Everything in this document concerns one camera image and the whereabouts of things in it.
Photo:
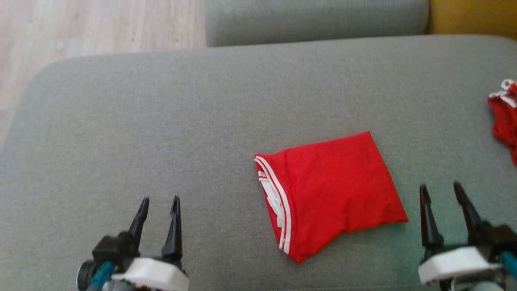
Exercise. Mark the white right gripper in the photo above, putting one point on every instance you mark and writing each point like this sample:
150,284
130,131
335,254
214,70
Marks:
456,264

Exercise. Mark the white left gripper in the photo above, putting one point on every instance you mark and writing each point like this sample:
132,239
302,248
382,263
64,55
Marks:
153,275

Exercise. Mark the red basketball shorts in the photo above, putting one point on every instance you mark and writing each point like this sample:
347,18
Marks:
507,121

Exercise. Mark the red Bulls 23 jersey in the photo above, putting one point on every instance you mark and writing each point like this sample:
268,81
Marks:
335,194

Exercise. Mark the grey fabric sofa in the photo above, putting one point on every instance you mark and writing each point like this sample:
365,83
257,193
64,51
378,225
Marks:
202,121

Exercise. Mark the yellow cushion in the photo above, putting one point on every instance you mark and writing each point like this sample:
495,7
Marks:
472,18

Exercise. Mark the grey sofa back cushion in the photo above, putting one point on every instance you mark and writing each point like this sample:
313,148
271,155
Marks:
315,22

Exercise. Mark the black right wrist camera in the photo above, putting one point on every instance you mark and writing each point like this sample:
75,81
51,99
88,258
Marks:
499,238

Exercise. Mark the teal left camera plug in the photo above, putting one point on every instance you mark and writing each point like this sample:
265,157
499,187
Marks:
101,275

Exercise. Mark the blue right camera plug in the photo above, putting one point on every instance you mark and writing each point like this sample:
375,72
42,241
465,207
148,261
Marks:
509,264

